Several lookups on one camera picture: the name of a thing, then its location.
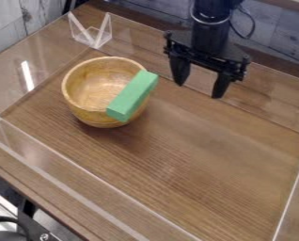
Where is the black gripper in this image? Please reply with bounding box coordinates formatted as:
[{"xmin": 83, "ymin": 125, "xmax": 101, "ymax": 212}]
[{"xmin": 163, "ymin": 30, "xmax": 251, "ymax": 99}]

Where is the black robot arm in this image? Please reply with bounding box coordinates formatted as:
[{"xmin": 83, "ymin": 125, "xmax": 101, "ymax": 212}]
[{"xmin": 163, "ymin": 0, "xmax": 251, "ymax": 99}]

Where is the green rectangular block stick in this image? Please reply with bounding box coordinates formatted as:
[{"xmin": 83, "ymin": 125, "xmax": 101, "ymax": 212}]
[{"xmin": 105, "ymin": 71, "xmax": 159, "ymax": 122}]

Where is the wooden bowl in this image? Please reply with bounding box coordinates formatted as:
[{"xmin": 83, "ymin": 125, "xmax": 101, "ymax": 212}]
[{"xmin": 61, "ymin": 56, "xmax": 149, "ymax": 128}]

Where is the clear acrylic tray wall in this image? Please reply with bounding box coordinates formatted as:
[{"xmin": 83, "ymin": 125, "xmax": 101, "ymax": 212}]
[{"xmin": 0, "ymin": 118, "xmax": 200, "ymax": 241}]

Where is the black table leg bracket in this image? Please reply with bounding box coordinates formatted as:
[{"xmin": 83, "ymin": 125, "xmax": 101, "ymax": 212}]
[{"xmin": 17, "ymin": 200, "xmax": 63, "ymax": 241}]

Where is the black cable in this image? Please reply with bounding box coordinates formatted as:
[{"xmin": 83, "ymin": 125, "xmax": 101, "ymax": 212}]
[{"xmin": 0, "ymin": 216, "xmax": 20, "ymax": 230}]

